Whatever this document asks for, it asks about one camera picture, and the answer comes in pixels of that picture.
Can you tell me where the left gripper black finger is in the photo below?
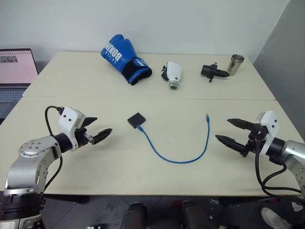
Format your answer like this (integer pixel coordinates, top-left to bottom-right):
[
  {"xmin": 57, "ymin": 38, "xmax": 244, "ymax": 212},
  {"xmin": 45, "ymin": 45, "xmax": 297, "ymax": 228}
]
[
  {"xmin": 91, "ymin": 128, "xmax": 113, "ymax": 145},
  {"xmin": 82, "ymin": 116, "xmax": 99, "ymax": 128}
]

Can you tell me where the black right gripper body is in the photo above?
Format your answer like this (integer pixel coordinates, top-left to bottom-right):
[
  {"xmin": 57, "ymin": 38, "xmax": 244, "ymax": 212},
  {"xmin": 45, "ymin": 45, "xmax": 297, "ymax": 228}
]
[{"xmin": 240, "ymin": 124, "xmax": 267, "ymax": 158}]

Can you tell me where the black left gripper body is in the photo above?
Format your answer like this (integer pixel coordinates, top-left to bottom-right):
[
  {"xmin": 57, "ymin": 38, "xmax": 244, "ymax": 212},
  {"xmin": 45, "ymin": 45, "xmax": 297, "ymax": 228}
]
[{"xmin": 74, "ymin": 118, "xmax": 94, "ymax": 148}]

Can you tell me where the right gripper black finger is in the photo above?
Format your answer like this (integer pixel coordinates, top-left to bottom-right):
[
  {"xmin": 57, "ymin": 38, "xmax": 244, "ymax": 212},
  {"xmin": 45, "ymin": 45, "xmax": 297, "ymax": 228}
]
[
  {"xmin": 215, "ymin": 135, "xmax": 247, "ymax": 155},
  {"xmin": 227, "ymin": 118, "xmax": 255, "ymax": 131}
]

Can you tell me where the small black box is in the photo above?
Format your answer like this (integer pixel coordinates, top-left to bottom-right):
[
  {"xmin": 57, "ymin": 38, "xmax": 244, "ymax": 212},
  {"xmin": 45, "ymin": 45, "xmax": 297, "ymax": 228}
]
[{"xmin": 127, "ymin": 112, "xmax": 148, "ymax": 130}]

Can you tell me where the steel cup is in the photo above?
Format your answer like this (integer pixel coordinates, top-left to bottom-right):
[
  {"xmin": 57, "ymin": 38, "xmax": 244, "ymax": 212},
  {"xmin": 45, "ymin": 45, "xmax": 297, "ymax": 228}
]
[{"xmin": 226, "ymin": 54, "xmax": 245, "ymax": 77}]

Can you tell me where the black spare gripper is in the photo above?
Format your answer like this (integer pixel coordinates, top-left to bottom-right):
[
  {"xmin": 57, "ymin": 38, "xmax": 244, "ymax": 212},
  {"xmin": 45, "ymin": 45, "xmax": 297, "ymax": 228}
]
[{"xmin": 200, "ymin": 61, "xmax": 231, "ymax": 83}]

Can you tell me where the blue boxing glove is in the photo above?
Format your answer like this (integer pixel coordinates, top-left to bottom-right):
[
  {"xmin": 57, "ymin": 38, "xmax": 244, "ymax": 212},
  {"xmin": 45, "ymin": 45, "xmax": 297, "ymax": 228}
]
[{"xmin": 100, "ymin": 34, "xmax": 153, "ymax": 85}]

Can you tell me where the white shoe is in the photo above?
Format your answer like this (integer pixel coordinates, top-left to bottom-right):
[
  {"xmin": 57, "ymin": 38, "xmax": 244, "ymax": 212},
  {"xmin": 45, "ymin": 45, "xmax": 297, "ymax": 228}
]
[{"xmin": 260, "ymin": 207, "xmax": 294, "ymax": 229}]

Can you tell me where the dark rounded shape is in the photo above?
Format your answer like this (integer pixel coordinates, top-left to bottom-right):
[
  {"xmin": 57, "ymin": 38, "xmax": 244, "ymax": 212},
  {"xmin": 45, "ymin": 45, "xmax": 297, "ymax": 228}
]
[
  {"xmin": 121, "ymin": 202, "xmax": 147, "ymax": 229},
  {"xmin": 181, "ymin": 201, "xmax": 212, "ymax": 229}
]

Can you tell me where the grey laptop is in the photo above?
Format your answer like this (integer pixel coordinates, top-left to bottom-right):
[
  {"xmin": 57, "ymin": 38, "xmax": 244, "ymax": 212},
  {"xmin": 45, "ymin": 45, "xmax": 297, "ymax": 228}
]
[{"xmin": 0, "ymin": 49, "xmax": 40, "ymax": 120}]

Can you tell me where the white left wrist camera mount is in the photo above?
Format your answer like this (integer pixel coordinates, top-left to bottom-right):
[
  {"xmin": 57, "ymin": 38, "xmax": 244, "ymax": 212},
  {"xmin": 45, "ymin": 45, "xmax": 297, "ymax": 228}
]
[{"xmin": 58, "ymin": 106, "xmax": 86, "ymax": 152}]

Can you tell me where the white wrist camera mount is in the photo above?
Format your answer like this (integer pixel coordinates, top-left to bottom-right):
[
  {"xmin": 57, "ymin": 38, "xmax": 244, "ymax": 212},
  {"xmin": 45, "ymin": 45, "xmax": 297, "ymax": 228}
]
[
  {"xmin": 254, "ymin": 110, "xmax": 279, "ymax": 157},
  {"xmin": 58, "ymin": 106, "xmax": 86, "ymax": 152}
]

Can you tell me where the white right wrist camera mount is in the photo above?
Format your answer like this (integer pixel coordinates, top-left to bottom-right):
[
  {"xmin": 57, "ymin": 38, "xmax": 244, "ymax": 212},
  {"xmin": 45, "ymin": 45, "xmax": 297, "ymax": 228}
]
[{"xmin": 254, "ymin": 110, "xmax": 279, "ymax": 157}]

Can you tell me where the blue Ethernet cable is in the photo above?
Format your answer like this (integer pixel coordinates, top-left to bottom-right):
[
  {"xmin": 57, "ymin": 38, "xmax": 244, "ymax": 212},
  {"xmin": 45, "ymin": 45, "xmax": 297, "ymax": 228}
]
[{"xmin": 137, "ymin": 114, "xmax": 212, "ymax": 164}]

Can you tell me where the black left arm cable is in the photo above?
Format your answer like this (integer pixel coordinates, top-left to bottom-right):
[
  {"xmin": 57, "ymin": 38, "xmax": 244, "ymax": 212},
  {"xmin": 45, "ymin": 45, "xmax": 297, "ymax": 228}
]
[{"xmin": 44, "ymin": 105, "xmax": 64, "ymax": 194}]

